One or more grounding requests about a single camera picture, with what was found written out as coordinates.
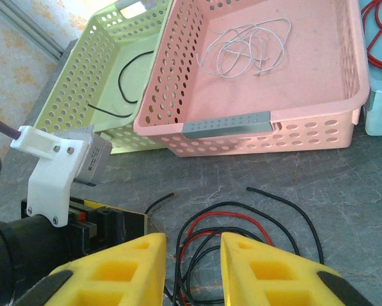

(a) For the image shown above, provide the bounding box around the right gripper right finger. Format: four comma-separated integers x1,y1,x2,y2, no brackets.
220,232,375,306

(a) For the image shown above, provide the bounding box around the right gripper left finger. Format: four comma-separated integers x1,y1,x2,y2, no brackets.
13,232,168,306

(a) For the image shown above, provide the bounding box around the red cable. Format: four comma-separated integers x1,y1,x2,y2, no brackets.
172,212,270,306

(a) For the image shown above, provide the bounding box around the white cable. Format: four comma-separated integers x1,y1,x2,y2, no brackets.
196,17,292,77
216,27,270,79

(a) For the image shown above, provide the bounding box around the black wire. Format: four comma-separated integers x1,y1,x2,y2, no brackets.
360,0,382,73

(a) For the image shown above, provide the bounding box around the green perforated plastic basket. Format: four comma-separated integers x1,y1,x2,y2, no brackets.
34,0,175,157

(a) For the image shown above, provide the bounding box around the pink perforated plastic basket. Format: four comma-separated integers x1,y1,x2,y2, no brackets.
133,0,370,159

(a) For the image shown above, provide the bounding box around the blue perforated plastic basket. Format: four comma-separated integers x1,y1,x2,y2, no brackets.
358,0,382,136

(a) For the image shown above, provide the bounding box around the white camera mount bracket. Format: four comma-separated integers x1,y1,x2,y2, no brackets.
10,125,112,228

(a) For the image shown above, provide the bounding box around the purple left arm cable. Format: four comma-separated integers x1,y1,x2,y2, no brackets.
0,112,22,140

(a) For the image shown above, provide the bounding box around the aluminium frame post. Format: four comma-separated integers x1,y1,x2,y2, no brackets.
0,0,67,61

